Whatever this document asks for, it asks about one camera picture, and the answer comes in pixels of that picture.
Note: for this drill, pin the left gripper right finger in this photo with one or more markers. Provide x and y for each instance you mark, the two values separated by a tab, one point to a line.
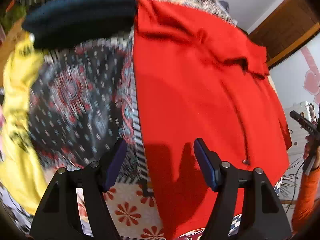
262	216

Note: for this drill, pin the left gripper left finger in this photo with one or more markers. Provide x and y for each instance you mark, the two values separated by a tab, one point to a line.
57	216

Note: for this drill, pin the red zip jacket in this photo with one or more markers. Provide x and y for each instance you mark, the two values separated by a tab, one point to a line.
198	76

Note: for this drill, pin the orange sleeved forearm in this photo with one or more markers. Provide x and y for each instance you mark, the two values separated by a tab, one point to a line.
306	200

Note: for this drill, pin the person right hand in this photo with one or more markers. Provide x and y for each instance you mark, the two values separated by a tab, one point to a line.
312	148

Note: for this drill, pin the yellow printed cloth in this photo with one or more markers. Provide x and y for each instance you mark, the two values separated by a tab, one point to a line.
21	172

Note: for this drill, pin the white wardrobe sliding door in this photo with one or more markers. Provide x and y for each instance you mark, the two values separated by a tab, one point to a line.
296	79

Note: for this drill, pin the wooden door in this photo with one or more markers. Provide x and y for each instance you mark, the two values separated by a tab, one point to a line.
290	26

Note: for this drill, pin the patchwork patterned bedspread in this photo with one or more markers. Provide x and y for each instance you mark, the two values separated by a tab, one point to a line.
84	99

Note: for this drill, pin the wooden bedside table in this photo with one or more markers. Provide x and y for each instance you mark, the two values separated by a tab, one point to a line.
15	35

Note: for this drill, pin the navy folded garment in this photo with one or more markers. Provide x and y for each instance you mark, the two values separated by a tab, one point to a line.
64	23

